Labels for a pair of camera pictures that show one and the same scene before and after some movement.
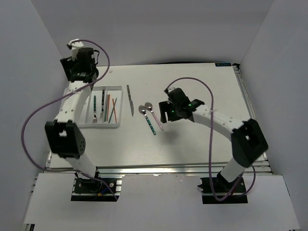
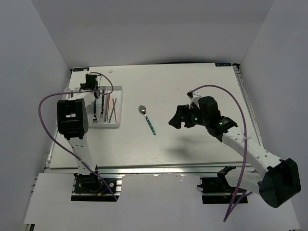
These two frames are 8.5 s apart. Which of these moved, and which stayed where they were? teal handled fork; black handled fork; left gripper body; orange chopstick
Moved: left gripper body
Stayed: teal handled fork; black handled fork; orange chopstick
